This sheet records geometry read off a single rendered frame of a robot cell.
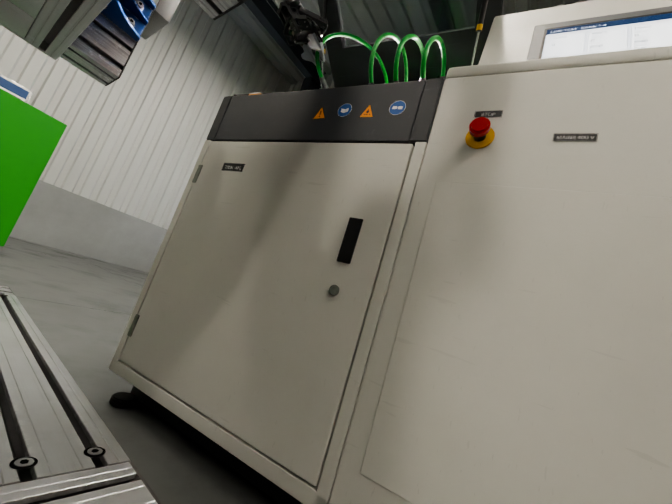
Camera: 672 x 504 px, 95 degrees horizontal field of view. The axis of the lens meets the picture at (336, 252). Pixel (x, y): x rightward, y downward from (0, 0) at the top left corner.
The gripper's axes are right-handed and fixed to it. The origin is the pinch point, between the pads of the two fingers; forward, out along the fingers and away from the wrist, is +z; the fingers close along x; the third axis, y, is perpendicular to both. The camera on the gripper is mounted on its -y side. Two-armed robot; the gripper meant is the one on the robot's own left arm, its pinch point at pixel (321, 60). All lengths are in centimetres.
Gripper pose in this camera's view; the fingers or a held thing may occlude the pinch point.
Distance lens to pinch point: 124.7
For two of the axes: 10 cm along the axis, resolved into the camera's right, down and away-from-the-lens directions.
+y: -7.3, 3.8, -5.7
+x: 5.2, -2.3, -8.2
